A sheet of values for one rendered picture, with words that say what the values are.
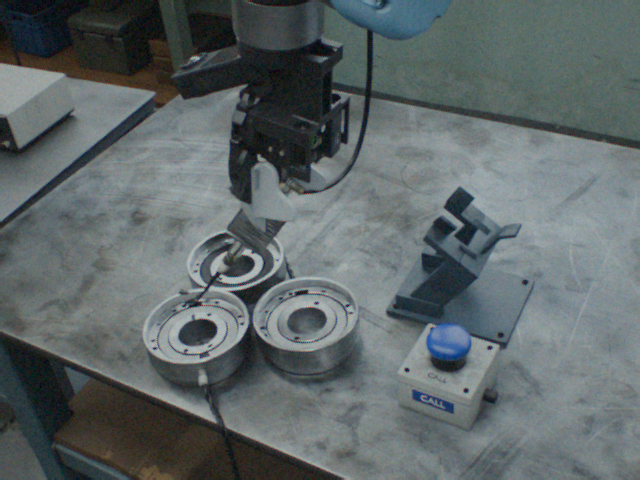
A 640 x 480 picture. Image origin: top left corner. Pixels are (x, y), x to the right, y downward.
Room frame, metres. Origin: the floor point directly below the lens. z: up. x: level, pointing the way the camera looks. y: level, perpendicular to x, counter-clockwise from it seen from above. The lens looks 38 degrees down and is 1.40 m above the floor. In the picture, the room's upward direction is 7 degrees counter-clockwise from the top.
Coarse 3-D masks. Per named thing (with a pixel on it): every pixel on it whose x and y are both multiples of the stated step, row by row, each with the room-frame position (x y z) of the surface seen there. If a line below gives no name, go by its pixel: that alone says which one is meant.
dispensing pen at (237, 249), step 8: (280, 184) 0.67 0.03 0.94; (288, 184) 0.67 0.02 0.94; (296, 184) 0.67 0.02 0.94; (288, 192) 0.66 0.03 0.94; (296, 192) 0.67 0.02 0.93; (232, 248) 0.65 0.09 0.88; (240, 248) 0.65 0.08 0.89; (224, 256) 0.65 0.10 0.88; (232, 256) 0.65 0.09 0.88; (224, 264) 0.65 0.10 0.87; (232, 264) 0.65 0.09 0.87; (216, 272) 0.65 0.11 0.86; (224, 272) 0.65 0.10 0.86; (208, 288) 0.64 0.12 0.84; (200, 296) 0.64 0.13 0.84
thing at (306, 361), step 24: (288, 288) 0.64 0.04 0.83; (312, 288) 0.64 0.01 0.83; (336, 288) 0.63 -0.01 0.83; (264, 312) 0.61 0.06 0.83; (288, 312) 0.61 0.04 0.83; (312, 312) 0.61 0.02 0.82; (264, 336) 0.57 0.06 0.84; (288, 336) 0.57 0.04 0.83; (312, 336) 0.57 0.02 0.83; (288, 360) 0.55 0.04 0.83; (312, 360) 0.54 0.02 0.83; (336, 360) 0.55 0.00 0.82
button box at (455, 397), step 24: (408, 360) 0.51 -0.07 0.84; (432, 360) 0.50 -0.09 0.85; (456, 360) 0.50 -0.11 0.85; (480, 360) 0.50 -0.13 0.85; (408, 384) 0.49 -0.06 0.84; (432, 384) 0.48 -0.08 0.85; (456, 384) 0.48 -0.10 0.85; (480, 384) 0.48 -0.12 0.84; (408, 408) 0.49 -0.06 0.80; (432, 408) 0.48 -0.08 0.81; (456, 408) 0.47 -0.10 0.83; (480, 408) 0.48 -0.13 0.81
